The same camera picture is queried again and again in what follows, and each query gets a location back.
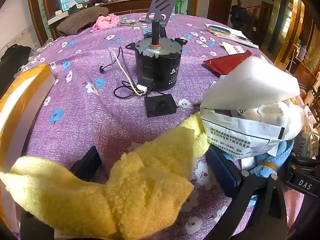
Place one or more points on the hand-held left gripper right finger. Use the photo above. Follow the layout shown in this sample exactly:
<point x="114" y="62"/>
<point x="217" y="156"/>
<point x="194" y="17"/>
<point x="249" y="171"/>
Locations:
<point x="226" y="175"/>

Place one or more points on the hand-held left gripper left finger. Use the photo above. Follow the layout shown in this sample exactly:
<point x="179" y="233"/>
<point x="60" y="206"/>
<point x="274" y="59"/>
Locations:
<point x="86" y="165"/>

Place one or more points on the white printed packet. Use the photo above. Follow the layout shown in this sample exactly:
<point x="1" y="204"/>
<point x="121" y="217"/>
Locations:
<point x="237" y="135"/>

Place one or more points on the blue towel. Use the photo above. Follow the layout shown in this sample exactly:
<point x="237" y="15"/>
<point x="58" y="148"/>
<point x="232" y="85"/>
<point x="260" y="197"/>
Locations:
<point x="265" y="158"/>

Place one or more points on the yellow fluffy towel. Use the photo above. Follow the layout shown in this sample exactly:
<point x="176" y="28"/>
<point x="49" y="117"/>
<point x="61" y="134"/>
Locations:
<point x="140" y="180"/>

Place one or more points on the white foam piece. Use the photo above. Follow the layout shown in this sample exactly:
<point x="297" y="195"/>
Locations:
<point x="250" y="85"/>

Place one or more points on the cardboard box with yellow tape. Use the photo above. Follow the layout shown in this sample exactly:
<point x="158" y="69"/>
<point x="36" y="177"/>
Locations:
<point x="15" y="105"/>

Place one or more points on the purple floral tablecloth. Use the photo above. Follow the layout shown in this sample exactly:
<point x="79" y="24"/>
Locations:
<point x="100" y="120"/>

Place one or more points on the white plastic bag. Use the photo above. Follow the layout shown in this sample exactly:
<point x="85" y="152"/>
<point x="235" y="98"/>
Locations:
<point x="312" y="125"/>

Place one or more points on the black square adapter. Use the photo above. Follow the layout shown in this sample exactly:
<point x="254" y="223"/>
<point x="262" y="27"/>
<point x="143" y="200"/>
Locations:
<point x="160" y="106"/>

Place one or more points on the red envelope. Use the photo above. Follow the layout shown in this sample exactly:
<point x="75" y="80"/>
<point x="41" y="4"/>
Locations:
<point x="225" y="63"/>

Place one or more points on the black electric motor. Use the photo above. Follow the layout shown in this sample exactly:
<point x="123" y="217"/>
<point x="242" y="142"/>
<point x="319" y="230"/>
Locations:
<point x="157" y="65"/>

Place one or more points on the white packet with red print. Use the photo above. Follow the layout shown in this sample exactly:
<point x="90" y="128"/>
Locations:
<point x="233" y="48"/>

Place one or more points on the stack of booklets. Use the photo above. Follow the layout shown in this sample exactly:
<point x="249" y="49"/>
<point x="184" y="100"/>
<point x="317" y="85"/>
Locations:
<point x="232" y="33"/>

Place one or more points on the pink cloth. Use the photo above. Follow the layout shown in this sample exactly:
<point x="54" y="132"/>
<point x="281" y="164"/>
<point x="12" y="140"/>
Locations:
<point x="105" y="22"/>

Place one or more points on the brown knit cloth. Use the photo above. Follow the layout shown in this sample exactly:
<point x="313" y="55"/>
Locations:
<point x="80" y="21"/>

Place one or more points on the clear bag of small parts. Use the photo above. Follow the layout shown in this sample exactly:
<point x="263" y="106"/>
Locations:
<point x="128" y="22"/>

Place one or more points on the dark jacket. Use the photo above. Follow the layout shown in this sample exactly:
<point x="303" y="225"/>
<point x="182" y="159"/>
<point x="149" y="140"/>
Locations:
<point x="238" y="15"/>

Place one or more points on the wooden stair railing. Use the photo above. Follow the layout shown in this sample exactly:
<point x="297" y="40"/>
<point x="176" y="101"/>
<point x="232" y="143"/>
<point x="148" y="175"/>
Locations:
<point x="260" y="17"/>

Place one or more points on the wooden sideboard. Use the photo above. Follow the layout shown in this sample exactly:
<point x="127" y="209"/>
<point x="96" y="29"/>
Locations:
<point x="125" y="5"/>

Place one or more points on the wooden door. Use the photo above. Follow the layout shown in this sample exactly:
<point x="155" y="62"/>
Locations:
<point x="220" y="0"/>

